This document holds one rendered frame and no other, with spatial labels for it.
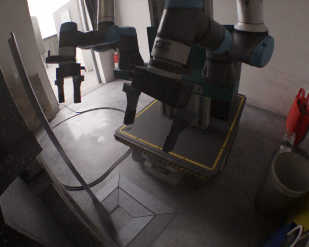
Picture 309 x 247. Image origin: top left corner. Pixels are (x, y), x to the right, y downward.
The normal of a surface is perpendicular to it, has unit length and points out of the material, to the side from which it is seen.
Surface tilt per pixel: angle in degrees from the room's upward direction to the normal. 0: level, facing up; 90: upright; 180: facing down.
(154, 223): 10
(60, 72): 67
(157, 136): 0
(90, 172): 0
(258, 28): 51
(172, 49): 78
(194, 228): 0
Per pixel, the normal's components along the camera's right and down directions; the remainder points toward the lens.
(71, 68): 0.86, 0.11
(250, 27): -0.58, -0.03
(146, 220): -0.20, -0.83
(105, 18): 0.22, 0.27
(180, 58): 0.50, 0.48
